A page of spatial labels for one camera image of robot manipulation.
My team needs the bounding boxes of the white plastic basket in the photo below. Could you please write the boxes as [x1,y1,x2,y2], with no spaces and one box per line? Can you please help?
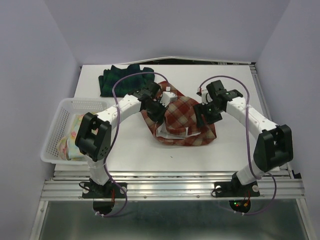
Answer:
[40,97,110,166]

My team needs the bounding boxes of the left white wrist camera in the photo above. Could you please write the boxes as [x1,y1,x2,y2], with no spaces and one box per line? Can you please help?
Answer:
[159,91,178,107]

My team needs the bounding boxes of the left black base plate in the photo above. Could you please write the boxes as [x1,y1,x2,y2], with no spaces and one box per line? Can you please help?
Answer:
[78,181,125,199]

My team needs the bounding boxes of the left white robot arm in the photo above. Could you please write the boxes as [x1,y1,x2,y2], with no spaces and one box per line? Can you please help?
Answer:
[75,82,175,197]

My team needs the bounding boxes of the red plaid skirt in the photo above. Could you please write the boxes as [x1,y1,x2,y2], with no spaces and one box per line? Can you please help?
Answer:
[141,81,217,147]

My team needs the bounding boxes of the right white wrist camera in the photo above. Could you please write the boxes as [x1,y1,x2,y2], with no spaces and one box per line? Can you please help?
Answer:
[196,88,213,105]

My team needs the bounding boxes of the pastel floral skirt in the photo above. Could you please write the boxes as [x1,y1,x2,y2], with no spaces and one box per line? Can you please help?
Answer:
[56,114,84,161]

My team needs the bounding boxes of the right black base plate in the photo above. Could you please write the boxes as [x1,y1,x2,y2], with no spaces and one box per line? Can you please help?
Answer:
[211,181,260,198]

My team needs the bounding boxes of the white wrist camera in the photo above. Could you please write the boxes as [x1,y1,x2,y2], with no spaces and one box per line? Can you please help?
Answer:
[196,88,213,105]
[159,91,178,107]

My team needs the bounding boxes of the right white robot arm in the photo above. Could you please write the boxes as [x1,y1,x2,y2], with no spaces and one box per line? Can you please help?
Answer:
[193,80,294,195]

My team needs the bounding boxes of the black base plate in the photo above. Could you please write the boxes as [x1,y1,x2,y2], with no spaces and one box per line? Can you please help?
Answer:
[78,181,125,199]
[211,181,260,198]

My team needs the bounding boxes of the green plaid skirt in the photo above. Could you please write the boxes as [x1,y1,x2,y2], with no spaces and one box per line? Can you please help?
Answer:
[97,64,156,98]

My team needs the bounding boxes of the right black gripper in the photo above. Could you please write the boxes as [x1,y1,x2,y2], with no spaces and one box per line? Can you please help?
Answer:
[193,100,224,128]

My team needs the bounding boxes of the aluminium frame rail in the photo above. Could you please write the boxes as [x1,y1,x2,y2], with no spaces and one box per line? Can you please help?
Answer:
[40,170,305,201]

